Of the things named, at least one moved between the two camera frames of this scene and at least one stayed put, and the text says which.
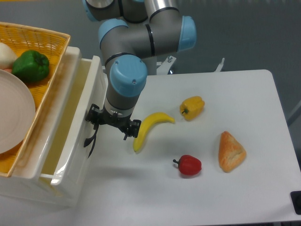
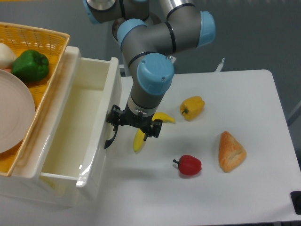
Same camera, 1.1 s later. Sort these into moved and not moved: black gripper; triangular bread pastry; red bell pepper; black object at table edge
Moved: black gripper
Not moved: black object at table edge; triangular bread pastry; red bell pepper
